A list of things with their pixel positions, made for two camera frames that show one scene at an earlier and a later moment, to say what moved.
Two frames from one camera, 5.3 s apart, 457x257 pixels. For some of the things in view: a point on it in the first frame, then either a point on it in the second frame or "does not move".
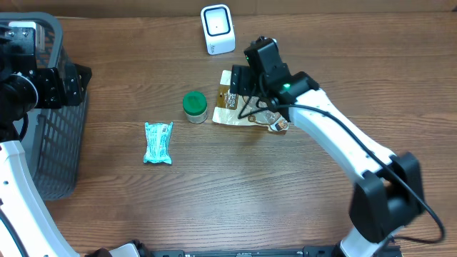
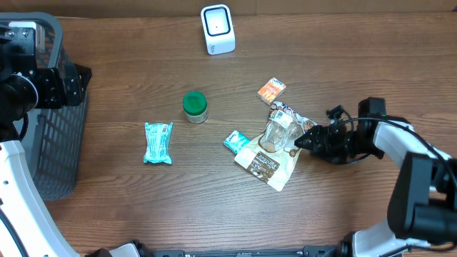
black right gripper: [243, 81] -> [319, 131]
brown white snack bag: [235, 109] -> [271, 157]
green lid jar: [195, 106] does not move
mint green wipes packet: [158, 142] does not move
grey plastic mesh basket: [53, 140] does not move
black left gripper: [60, 98] does not move
